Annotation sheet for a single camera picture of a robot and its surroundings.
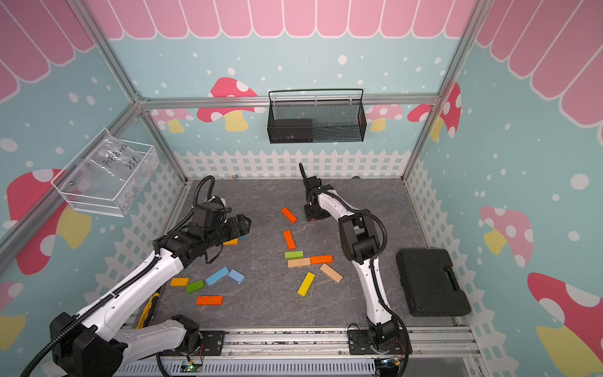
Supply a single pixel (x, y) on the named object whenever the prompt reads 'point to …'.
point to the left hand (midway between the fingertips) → (243, 228)
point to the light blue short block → (236, 276)
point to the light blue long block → (217, 276)
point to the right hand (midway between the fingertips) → (315, 214)
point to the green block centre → (294, 254)
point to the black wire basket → (316, 116)
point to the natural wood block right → (331, 272)
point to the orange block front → (217, 300)
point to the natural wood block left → (298, 262)
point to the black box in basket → (290, 130)
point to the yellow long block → (306, 283)
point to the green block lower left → (195, 287)
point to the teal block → (243, 237)
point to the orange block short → (321, 259)
